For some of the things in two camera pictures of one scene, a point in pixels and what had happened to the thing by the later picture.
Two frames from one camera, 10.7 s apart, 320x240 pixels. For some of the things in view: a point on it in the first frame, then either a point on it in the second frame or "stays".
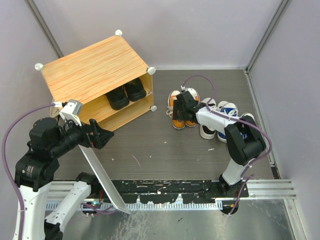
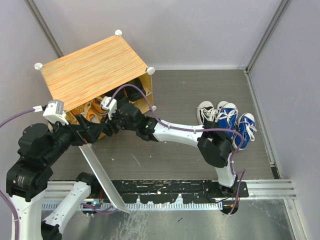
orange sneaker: x=196 y=97 → x=92 y=110
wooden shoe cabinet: x=113 y=83 stays
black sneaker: x=117 y=98 stays
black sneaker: x=135 y=90 stays
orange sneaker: x=172 y=96 → x=86 y=110
